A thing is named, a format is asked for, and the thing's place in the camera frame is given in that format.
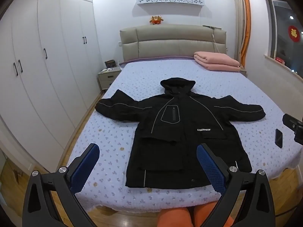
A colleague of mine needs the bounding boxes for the black hooded jacket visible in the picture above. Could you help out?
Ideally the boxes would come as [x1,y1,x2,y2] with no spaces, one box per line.
[95,78,266,190]

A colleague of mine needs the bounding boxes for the black smartphone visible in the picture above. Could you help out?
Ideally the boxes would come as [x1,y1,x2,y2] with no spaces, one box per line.
[275,129,283,148]

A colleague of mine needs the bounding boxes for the white nightstand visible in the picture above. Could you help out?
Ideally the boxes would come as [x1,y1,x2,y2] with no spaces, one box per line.
[98,67,122,91]

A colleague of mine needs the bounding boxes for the white decorative wall shelf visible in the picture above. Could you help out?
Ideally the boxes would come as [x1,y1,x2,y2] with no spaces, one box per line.
[136,0,204,6]

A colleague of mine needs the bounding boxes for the person's orange pants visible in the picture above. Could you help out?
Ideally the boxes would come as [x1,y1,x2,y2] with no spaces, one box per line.
[157,201,237,227]

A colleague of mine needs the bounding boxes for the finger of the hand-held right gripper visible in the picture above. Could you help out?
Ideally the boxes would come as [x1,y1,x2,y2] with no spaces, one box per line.
[283,113,303,131]

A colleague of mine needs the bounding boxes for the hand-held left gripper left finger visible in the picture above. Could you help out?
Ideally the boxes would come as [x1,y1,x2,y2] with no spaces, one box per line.
[22,143,101,227]

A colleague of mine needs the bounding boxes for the white charging cable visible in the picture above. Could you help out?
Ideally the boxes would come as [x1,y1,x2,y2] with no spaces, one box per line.
[211,28,217,53]

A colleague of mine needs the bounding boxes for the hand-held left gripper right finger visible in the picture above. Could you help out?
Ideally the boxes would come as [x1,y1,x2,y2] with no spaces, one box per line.
[196,143,276,227]

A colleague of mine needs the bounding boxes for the beige upholstered bed headboard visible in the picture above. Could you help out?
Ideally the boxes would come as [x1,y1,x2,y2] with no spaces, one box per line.
[119,24,227,63]

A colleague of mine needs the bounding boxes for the orange and white curtain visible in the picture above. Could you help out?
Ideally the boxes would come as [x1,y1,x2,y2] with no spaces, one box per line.
[233,0,251,68]

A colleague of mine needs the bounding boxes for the lilac floral bedspread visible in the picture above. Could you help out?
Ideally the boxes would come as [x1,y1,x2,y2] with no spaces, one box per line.
[67,59,303,212]

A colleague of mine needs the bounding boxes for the red round window decoration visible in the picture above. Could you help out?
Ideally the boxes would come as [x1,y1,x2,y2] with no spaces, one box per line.
[288,26,301,42]

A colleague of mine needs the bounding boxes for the folded pink blanket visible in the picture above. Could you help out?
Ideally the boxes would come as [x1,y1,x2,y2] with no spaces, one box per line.
[194,51,241,72]

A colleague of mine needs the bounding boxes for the white wardrobe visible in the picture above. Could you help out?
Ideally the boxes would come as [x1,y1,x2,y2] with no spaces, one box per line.
[0,0,105,173]

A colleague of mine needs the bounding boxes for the window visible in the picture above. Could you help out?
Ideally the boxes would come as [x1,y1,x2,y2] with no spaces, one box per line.
[264,0,303,76]

